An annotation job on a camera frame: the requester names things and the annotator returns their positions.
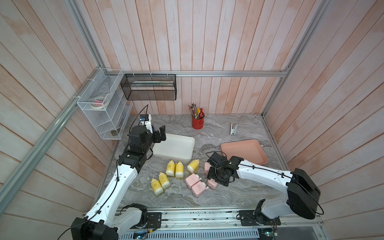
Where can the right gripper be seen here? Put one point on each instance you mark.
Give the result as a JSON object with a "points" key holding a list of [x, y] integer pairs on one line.
{"points": [[211, 175]]}

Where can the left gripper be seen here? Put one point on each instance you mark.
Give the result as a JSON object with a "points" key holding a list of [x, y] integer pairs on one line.
{"points": [[158, 139]]}

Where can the pink pencil sharpener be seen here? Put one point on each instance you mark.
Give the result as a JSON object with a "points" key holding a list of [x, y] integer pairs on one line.
{"points": [[207, 167], [212, 184], [199, 188], [192, 180]]}

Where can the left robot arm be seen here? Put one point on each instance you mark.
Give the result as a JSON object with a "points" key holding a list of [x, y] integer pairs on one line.
{"points": [[117, 186]]}

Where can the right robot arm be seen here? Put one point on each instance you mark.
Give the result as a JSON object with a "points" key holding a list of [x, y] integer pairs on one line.
{"points": [[300, 195]]}

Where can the white storage tray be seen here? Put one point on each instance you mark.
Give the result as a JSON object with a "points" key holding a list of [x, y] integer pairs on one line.
{"points": [[175, 147]]}

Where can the yellow pencil sharpener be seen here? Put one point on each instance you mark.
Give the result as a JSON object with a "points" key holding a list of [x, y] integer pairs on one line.
{"points": [[156, 187], [171, 167], [179, 170], [193, 166], [164, 181]]}

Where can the pink storage tray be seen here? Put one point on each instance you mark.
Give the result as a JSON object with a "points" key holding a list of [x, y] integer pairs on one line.
{"points": [[249, 150]]}

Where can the red pen cup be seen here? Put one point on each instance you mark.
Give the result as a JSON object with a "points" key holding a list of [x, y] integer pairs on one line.
{"points": [[198, 124]]}

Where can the pens and pencils bunch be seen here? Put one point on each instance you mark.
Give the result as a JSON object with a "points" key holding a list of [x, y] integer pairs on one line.
{"points": [[197, 113]]}

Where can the tape roll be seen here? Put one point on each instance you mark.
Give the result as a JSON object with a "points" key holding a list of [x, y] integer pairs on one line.
{"points": [[99, 102]]}

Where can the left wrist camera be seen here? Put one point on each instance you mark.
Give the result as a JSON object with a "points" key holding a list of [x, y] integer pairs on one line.
{"points": [[145, 120]]}

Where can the black mesh wall basket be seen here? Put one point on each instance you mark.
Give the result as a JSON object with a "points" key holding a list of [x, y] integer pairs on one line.
{"points": [[149, 87]]}

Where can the white wire wall shelf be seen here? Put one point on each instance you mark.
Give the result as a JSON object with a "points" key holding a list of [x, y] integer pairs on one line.
{"points": [[106, 82]]}

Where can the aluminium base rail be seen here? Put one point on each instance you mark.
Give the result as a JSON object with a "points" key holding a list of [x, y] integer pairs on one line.
{"points": [[203, 223]]}

